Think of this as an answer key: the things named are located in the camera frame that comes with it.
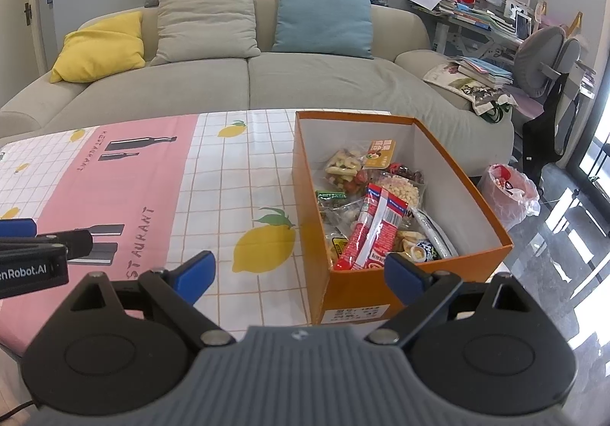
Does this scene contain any blue white snack bag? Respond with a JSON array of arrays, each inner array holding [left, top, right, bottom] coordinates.
[[395, 228, 446, 265]]

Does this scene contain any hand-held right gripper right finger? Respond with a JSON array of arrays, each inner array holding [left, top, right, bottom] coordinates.
[[366, 253, 533, 345]]

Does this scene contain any tablet screen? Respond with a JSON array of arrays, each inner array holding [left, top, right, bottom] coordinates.
[[515, 9, 533, 41]]

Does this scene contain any printed tote bag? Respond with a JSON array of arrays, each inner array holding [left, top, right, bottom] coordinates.
[[423, 61, 518, 124]]

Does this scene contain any beige sofa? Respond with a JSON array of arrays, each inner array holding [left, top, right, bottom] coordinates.
[[0, 0, 515, 179]]

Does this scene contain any green snack packet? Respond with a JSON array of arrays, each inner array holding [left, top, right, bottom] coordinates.
[[315, 189, 351, 204]]

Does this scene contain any clear dried fruit chips bag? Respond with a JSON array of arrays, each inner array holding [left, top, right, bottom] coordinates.
[[324, 140, 397, 191]]

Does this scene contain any black cable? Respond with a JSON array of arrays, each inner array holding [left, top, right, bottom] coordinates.
[[0, 400, 38, 423]]

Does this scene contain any grey office chair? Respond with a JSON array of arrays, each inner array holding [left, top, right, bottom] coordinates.
[[515, 25, 596, 170]]

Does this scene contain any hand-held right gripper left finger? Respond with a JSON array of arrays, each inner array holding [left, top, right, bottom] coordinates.
[[71, 251, 235, 347]]

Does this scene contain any trash bin with pink bag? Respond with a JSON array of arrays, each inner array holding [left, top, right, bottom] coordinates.
[[478, 163, 541, 229]]

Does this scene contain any black clothing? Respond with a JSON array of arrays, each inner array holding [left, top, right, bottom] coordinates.
[[522, 74, 580, 174]]

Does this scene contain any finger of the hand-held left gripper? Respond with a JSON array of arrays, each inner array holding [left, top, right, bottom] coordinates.
[[0, 228, 93, 262], [0, 218, 38, 240]]

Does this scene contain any white puffs Milni bag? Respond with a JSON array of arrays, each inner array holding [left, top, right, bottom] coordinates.
[[376, 171, 427, 210]]

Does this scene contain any beige pillow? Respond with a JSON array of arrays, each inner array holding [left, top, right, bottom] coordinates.
[[150, 0, 262, 67]]

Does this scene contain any red sausage packet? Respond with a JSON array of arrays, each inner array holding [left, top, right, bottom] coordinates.
[[334, 182, 411, 271]]

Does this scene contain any grey desk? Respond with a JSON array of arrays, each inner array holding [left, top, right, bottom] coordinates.
[[405, 2, 530, 60]]

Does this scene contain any yellow pillow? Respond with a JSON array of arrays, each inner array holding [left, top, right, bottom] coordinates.
[[50, 11, 146, 84]]

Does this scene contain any yellow snack packet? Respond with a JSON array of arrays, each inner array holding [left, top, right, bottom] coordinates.
[[326, 231, 351, 267]]

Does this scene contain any stack of magazines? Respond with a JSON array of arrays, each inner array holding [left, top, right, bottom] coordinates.
[[453, 55, 515, 88]]

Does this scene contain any pink checked lemon tablecloth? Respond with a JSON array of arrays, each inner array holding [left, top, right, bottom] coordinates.
[[0, 108, 392, 355]]

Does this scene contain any orange cardboard box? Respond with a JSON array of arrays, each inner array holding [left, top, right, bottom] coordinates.
[[292, 111, 514, 326]]

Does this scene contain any teal pillow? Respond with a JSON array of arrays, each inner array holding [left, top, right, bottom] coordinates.
[[271, 0, 375, 60]]

